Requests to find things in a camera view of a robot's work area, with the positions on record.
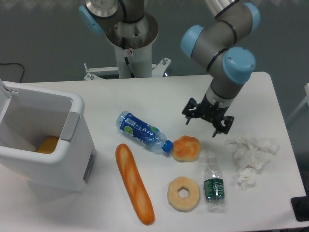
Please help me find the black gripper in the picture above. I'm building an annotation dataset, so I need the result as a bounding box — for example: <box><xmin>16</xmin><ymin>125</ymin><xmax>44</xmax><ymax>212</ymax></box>
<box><xmin>182</xmin><ymin>92</ymin><xmax>234</xmax><ymax>138</ymax></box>

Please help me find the round knotted bread roll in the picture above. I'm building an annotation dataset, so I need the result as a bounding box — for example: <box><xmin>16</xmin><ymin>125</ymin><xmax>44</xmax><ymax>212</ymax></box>
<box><xmin>172</xmin><ymin>135</ymin><xmax>201</xmax><ymax>162</ymax></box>

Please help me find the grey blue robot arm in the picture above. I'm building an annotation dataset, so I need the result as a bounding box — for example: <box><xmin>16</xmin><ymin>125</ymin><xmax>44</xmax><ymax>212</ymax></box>
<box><xmin>79</xmin><ymin>0</ymin><xmax>260</xmax><ymax>134</ymax></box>

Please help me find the long baguette bread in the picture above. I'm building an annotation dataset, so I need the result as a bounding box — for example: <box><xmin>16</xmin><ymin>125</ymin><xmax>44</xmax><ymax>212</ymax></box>
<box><xmin>115</xmin><ymin>144</ymin><xmax>155</xmax><ymax>225</ymax></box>

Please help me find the crumpled white tissue paper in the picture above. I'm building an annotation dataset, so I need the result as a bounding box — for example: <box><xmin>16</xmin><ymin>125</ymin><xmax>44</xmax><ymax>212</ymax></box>
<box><xmin>226</xmin><ymin>134</ymin><xmax>280</xmax><ymax>190</ymax></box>

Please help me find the blue label plastic bottle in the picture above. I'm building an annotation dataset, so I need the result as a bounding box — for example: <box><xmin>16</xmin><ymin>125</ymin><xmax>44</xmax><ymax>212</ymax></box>
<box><xmin>115</xmin><ymin>111</ymin><xmax>173</xmax><ymax>154</ymax></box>

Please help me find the green label clear bottle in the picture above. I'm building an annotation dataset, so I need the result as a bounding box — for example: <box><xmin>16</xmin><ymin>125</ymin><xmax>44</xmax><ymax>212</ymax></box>
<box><xmin>203</xmin><ymin>155</ymin><xmax>225</xmax><ymax>213</ymax></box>

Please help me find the white furniture at right edge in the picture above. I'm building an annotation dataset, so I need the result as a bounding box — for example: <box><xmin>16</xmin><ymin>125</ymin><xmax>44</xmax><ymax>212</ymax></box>
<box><xmin>286</xmin><ymin>83</ymin><xmax>309</xmax><ymax>128</ymax></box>

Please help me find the black device at edge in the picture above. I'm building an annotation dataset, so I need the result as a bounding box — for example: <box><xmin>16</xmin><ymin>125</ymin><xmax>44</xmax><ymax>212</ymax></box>
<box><xmin>291</xmin><ymin>196</ymin><xmax>309</xmax><ymax>222</ymax></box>

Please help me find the yellow item inside cooler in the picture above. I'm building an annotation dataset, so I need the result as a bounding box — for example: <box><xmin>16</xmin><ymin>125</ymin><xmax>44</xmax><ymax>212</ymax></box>
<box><xmin>36</xmin><ymin>136</ymin><xmax>59</xmax><ymax>154</ymax></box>

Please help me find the white open cooler box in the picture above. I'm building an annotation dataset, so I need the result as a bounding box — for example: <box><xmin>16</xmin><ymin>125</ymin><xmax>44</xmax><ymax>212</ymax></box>
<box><xmin>0</xmin><ymin>81</ymin><xmax>96</xmax><ymax>191</ymax></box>

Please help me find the white metal base frame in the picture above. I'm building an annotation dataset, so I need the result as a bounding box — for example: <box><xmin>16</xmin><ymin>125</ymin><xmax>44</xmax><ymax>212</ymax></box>
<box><xmin>84</xmin><ymin>58</ymin><xmax>171</xmax><ymax>81</ymax></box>

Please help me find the ring shaped donut bread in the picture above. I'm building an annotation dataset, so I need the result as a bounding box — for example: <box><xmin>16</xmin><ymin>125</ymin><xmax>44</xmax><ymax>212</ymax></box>
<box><xmin>167</xmin><ymin>176</ymin><xmax>200</xmax><ymax>212</ymax></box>

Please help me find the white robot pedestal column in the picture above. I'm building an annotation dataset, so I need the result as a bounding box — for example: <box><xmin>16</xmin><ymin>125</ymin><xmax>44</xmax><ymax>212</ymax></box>
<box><xmin>106</xmin><ymin>13</ymin><xmax>158</xmax><ymax>79</ymax></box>

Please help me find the black cable on floor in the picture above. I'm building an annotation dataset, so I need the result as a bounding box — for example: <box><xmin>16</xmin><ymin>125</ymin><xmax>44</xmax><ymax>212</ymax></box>
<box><xmin>0</xmin><ymin>62</ymin><xmax>26</xmax><ymax>83</ymax></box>

